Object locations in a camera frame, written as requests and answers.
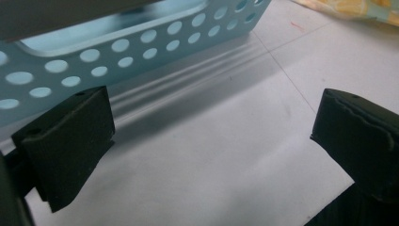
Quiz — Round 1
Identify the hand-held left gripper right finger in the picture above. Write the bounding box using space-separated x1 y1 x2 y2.
310 88 399 204

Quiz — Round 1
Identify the white table mat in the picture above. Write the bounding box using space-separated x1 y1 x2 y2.
0 0 399 226

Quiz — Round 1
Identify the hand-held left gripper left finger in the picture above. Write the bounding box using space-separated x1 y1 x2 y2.
11 85 117 214

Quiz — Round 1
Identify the light blue perforated plastic basket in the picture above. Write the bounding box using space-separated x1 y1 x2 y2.
0 0 273 128

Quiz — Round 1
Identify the orange slice print fabric bag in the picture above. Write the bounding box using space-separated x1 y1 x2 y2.
291 0 399 26

